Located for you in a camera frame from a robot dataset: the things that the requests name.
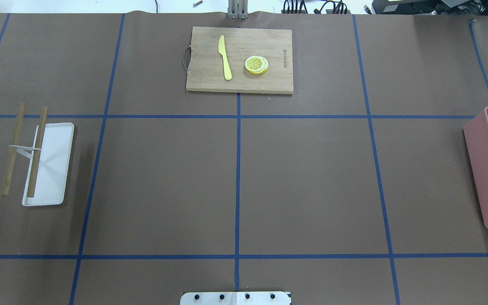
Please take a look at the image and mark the yellow lemon slices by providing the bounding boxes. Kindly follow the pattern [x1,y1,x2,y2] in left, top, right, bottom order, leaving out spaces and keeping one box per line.
[244,55,269,75]

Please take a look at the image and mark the bamboo cutting board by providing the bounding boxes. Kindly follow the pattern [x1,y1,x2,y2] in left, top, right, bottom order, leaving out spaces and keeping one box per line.
[186,26,294,95]

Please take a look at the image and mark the yellow plastic knife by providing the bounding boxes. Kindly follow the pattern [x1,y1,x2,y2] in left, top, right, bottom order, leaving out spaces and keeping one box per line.
[217,35,233,81]

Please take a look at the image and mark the white towel rack tray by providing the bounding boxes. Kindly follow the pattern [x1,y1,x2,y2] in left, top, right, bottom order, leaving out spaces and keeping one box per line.
[22,123,75,207]

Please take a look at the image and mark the inner wooden rack bar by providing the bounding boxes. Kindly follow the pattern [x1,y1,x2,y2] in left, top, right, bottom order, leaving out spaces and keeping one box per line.
[26,106,49,198]

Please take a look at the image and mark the wooden rack bar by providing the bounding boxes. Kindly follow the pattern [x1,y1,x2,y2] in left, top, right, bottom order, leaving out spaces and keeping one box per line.
[1,103,26,196]
[26,106,49,198]

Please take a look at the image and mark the outer wooden rack bar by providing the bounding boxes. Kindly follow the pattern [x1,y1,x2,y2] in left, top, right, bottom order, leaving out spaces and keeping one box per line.
[1,103,26,196]

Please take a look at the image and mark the aluminium frame post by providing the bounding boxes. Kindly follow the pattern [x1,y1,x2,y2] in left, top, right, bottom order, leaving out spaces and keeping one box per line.
[227,0,249,19]

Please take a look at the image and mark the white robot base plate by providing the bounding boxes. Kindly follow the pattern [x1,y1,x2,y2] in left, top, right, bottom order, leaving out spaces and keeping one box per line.
[180,291,292,305]

